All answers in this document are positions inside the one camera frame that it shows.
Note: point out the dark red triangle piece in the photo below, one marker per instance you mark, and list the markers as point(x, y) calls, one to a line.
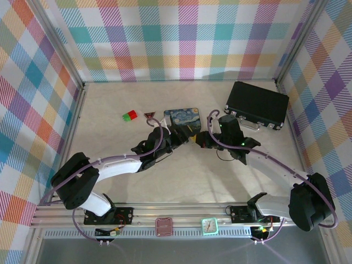
point(149, 114)

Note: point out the red green block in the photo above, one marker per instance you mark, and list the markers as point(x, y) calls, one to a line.
point(129, 115)

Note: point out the starry night tin box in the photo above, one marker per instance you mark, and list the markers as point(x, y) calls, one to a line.
point(181, 116)

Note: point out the mint green small clock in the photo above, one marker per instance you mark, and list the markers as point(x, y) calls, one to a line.
point(209, 226)

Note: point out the pink square tile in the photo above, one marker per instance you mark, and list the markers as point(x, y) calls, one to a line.
point(164, 226)

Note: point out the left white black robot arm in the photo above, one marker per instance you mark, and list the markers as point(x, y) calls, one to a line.
point(118, 166)

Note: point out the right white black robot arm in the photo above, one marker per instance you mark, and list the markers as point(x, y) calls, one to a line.
point(275, 166)

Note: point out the aluminium frame post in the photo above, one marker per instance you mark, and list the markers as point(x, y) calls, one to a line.
point(299, 41)
point(59, 46)

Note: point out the perforated metal strip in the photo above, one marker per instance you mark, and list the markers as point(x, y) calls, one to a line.
point(187, 233)

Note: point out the black hard case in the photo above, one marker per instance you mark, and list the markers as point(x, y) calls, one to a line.
point(257, 103)

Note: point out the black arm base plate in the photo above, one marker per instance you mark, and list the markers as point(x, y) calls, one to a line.
point(239, 214)
point(125, 215)

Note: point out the small circuit board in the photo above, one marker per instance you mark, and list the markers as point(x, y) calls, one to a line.
point(108, 232)
point(261, 230)

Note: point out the aluminium rail beam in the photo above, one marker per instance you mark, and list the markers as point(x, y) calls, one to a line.
point(178, 213)

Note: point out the aluminium side rail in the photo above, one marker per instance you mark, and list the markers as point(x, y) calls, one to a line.
point(72, 129)
point(294, 129)

